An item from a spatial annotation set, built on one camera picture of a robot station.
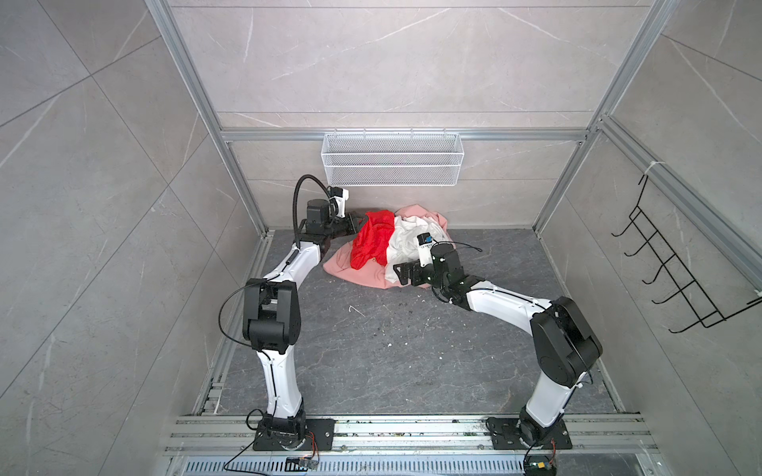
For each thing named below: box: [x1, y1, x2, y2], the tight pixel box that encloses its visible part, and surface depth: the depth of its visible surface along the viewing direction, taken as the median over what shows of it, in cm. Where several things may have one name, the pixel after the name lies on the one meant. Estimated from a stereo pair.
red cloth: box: [350, 209, 395, 270], surface depth 97 cm
